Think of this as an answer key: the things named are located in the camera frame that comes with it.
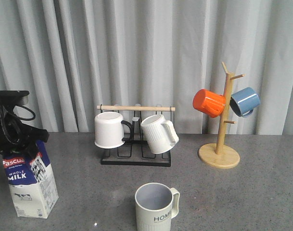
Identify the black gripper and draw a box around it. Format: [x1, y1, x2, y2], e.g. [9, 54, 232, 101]
[0, 90, 49, 158]

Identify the Pascual whole milk carton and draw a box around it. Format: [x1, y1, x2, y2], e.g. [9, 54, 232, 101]
[2, 140, 59, 218]

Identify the white mug black handle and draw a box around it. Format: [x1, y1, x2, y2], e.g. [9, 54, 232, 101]
[94, 112, 134, 149]

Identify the white ribbed mug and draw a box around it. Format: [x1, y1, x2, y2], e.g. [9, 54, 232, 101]
[141, 114, 179, 154]

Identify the orange enamel mug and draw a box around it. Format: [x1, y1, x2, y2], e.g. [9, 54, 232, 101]
[192, 89, 226, 118]

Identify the wooden mug tree stand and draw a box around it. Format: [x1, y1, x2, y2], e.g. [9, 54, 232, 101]
[198, 62, 244, 169]

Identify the white HOME cup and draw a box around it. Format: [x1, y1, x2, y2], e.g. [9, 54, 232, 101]
[135, 182, 180, 231]

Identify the blue enamel mug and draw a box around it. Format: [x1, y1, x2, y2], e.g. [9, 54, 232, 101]
[229, 87, 260, 117]

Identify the black wire mug rack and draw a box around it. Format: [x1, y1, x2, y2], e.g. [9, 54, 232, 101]
[97, 104, 176, 167]

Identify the grey curtain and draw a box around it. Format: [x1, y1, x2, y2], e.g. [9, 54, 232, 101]
[0, 0, 293, 135]

